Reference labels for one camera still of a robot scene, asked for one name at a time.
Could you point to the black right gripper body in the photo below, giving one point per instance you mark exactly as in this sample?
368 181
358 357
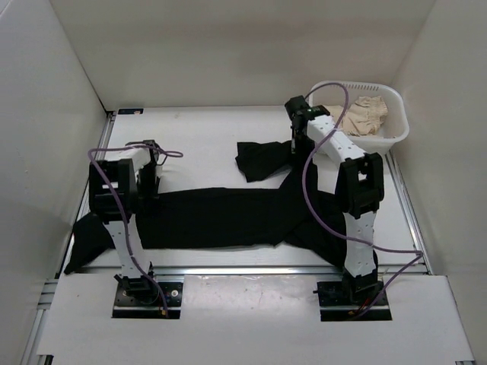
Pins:
297 141

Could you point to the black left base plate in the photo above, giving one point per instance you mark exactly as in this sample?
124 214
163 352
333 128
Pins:
129 307

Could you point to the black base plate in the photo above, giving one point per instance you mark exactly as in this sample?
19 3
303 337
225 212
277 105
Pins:
129 307
336 306

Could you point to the aluminium table edge rail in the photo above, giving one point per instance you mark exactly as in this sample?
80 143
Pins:
254 270

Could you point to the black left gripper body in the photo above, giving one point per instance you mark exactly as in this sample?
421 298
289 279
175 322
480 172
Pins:
148 182

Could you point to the white front cover board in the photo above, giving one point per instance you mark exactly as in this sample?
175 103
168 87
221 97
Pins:
261 320

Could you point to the black trousers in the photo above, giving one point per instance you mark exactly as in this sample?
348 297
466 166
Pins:
296 213

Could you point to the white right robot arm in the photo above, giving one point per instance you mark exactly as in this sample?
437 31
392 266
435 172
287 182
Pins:
359 189

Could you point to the white plastic basket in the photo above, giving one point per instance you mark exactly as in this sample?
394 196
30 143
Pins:
337 96

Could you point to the beige cloth in basket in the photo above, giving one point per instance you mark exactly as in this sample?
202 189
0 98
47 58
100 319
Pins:
364 117

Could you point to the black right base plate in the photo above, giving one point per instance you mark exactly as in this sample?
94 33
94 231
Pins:
336 306

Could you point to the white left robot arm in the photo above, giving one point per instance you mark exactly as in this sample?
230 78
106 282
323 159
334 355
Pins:
123 181

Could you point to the blue label sticker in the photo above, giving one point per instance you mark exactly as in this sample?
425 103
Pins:
130 111

